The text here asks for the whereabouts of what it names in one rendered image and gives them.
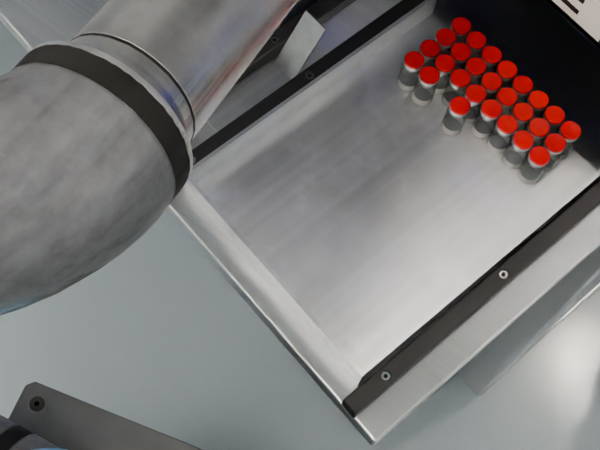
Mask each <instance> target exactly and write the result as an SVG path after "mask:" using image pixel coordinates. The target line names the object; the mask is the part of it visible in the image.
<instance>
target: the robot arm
mask: <svg viewBox="0 0 600 450"><path fill-rule="evenodd" d="M297 1H298V0H109V1H108V2H107V3H106V4H105V5H104V6H103V8H102V9H101V10H100V11H99V12H98V13H97V14H96V15H95V16H94V17H93V18H92V19H91V20H90V21H89V22H88V23H87V25H86V26H85V27H84V28H83V29H82V30H81V31H80V32H79V33H78V34H77V35H76V36H75V37H74V38H73V40H72V41H61V40H56V41H48V42H45V43H42V44H39V45H38V46H36V47H34V48H32V49H31V50H30V51H29V52H28V53H27V54H26V55H25V56H24V57H23V58H22V60H21V61H20V62H19V63H18V64H17V65H16V66H15V67H14V68H13V69H12V70H11V71H9V72H7V73H5V74H3V75H0V315H4V314H7V313H11V312H14V311H17V310H20V309H22V308H25V307H27V306H29V305H32V304H35V303H37V302H39V301H42V300H44V299H46V298H48V297H50V296H54V295H56V294H58V293H60V292H62V291H63V290H64V289H66V288H68V287H70V286H72V285H74V284H75V283H77V282H79V281H80V280H82V279H84V278H85V277H87V276H89V275H91V274H92V273H94V272H96V271H98V270H100V269H101V268H102V267H104V266H105V265H106V264H107V263H109V262H110V261H112V260H113V259H114V258H116V257H117V256H119V255H120V254H122V253H123V252H124V251H125V250H126V249H127V248H129V247H130V246H131V245H132V244H133V243H135V242H136V241H137V240H138V239H139V238H141V237H142V236H143V235H144V234H145V233H146V232H147V231H148V230H149V229H150V228H151V227H152V226H153V225H154V224H155V223H156V222H157V221H158V220H159V218H160V217H161V216H162V214H163V213H164V211H165V210H166V209H167V207H168V206H169V205H170V203H171V202H172V200H173V199H174V198H175V196H176V195H177V194H178V193H179V191H180V190H181V189H182V188H183V186H184V185H185V184H186V182H187V181H188V179H189V176H190V174H191V171H192V167H193V153H192V149H191V145H190V142H191V141H192V140H193V138H194V137H195V136H196V134H197V133H198V131H199V130H200V129H201V128H202V127H203V126H204V124H205V123H206V121H207V120H208V119H209V118H210V116H211V115H212V114H213V112H214V111H215V109H216V108H217V107H218V105H219V104H220V103H221V101H222V100H223V98H224V97H225V96H226V95H227V94H228V92H229V91H230V90H231V89H232V87H233V86H234V85H235V83H236V82H237V81H238V79H239V78H240V76H241V75H242V74H243V73H244V71H245V70H246V68H247V67H248V66H249V64H250V63H251V62H252V60H253V59H254V58H255V57H256V56H257V54H258V53H259V52H260V51H261V49H262V48H263V46H264V45H265V44H266V42H267V41H268V40H269V38H270V37H271V35H272V34H273V33H274V31H275V30H276V29H277V28H278V26H279V25H280V23H281V22H283V20H284V19H285V18H286V16H287V15H288V13H289V12H290V11H291V9H292V8H293V7H294V6H295V4H296V3H297ZM0 450H67V449H61V448H60V447H58V446H55V445H54V444H52V443H50V442H48V441H47V440H45V439H43V438H41V437H40V436H38V435H36V434H34V433H32V432H30V431H29V430H27V429H24V428H23V427H22V426H20V425H18V424H16V423H15V422H13V421H10V420H9V419H7V418H5V417H4V416H3V415H1V414H0Z"/></svg>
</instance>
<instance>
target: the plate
mask: <svg viewBox="0 0 600 450"><path fill-rule="evenodd" d="M552 1H553V2H554V3H556V4H557V5H558V6H559V7H560V8H561V9H562V10H563V11H565V12H566V13H567V14H568V15H569V16H570V17H571V18H572V19H573V20H575V21H576V22H577V23H578V24H579V25H580V27H581V28H583V29H584V30H585V31H586V32H587V33H588V34H589V35H590V36H591V37H593V38H594V39H595V40H596V41H597V42H598V41H599V40H600V0H585V2H584V4H582V3H581V2H580V1H579V0H568V1H569V2H570V3H571V4H572V5H573V6H574V7H575V8H577V9H578V10H579V13H578V15H577V14H576V13H575V12H574V11H573V10H571V9H570V8H569V7H568V6H567V5H566V4H565V3H564V2H563V1H561V0H552Z"/></svg>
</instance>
